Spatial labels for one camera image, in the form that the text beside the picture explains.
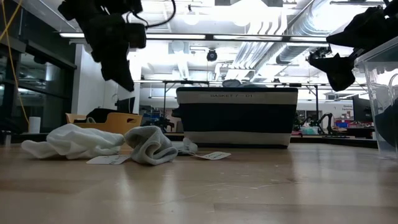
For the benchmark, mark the silver ventilation duct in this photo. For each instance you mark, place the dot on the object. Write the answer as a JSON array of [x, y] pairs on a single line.
[[295, 40]]

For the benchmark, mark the black overhead crossbar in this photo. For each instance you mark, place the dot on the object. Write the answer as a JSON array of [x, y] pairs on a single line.
[[248, 38]]

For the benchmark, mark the white paper roll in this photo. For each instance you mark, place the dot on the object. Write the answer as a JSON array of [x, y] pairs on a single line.
[[34, 125]]

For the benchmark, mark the black sock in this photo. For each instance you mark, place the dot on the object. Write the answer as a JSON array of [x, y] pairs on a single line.
[[115, 62]]

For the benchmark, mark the clear plastic container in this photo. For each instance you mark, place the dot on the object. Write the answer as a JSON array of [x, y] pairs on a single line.
[[382, 93]]

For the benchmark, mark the small black monitor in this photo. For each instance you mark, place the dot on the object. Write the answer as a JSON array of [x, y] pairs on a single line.
[[126, 105]]

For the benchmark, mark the orange plastic bin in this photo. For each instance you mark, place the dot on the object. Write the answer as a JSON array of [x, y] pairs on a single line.
[[124, 124]]

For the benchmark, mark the small metal cylinder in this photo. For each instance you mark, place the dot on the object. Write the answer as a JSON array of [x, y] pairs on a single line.
[[7, 138]]

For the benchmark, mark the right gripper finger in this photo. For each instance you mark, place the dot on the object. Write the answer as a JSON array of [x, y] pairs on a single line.
[[363, 31], [339, 71]]

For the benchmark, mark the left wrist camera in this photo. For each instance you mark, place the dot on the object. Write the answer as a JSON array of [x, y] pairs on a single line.
[[136, 35]]

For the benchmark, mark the background black robot arm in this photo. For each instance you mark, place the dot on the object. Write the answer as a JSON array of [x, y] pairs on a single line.
[[326, 119]]

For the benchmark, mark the black track lights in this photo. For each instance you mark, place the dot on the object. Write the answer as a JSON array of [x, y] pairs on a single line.
[[320, 51]]

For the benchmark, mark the black round ceiling lamp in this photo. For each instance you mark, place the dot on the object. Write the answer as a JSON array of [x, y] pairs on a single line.
[[211, 55]]

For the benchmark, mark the pale green sock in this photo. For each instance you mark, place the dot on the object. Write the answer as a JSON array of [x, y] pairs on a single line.
[[149, 144]]

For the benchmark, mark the white cloth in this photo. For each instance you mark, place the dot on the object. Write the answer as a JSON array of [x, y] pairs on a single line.
[[74, 141]]

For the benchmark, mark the white paper tag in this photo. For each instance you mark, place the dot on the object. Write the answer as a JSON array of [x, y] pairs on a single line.
[[109, 159], [213, 155]]

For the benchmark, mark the navy fabric basket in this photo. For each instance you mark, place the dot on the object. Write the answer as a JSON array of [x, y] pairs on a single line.
[[236, 118]]

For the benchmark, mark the light blue shirt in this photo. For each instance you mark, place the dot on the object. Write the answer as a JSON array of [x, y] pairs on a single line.
[[231, 83]]

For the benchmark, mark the large black monitor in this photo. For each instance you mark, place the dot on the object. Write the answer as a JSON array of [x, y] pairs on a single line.
[[357, 109]]

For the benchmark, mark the black background table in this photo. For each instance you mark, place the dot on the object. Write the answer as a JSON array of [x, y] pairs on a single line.
[[186, 82]]

